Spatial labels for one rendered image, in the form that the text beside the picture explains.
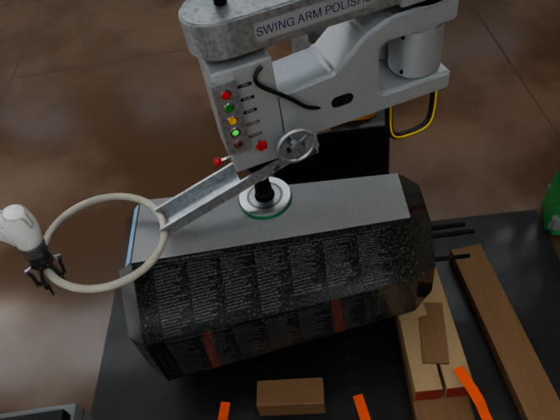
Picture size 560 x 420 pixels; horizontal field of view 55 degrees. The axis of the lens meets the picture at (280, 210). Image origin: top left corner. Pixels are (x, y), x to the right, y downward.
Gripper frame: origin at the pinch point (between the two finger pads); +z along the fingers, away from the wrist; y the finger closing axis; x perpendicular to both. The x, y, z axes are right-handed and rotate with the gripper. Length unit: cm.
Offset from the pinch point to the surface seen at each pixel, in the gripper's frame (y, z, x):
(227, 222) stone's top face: 67, -4, -16
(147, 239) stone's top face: 38.2, -0.6, -1.6
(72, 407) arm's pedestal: -12.8, 5.3, -47.0
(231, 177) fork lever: 75, -20, -10
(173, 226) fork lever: 46.9, -12.1, -11.9
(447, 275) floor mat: 167, 67, -60
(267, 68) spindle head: 84, -74, -27
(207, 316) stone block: 43, 16, -37
